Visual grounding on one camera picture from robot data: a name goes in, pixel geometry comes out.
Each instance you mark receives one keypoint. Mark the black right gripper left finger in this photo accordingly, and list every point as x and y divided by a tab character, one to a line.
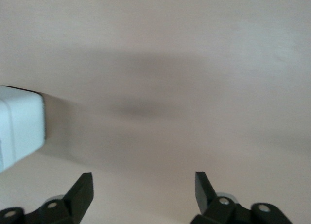
73	207

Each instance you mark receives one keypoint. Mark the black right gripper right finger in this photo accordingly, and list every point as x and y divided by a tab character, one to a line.
218	209

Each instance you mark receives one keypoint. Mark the white square lidded bin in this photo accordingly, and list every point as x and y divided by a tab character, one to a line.
22	124

